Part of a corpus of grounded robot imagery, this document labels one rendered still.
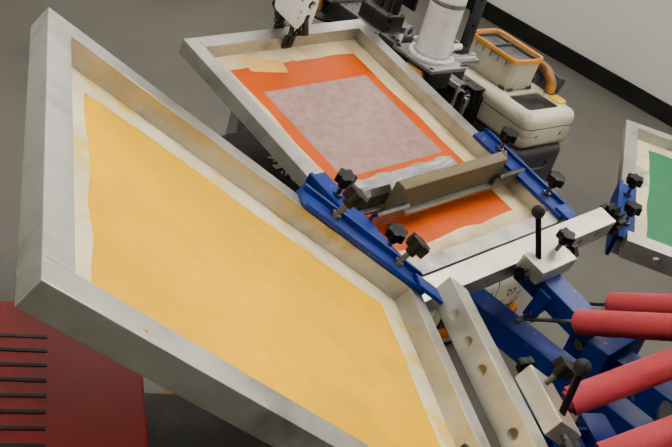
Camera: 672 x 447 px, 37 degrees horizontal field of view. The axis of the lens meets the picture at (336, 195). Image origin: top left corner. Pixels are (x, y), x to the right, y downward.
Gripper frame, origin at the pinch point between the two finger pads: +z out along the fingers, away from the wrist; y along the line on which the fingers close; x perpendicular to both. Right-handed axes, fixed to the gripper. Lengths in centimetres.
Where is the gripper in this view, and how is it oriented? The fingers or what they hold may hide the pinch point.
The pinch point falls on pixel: (283, 35)
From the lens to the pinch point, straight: 249.9
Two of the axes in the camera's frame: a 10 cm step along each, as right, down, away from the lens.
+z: -3.6, 7.2, 6.0
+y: -6.0, -6.7, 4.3
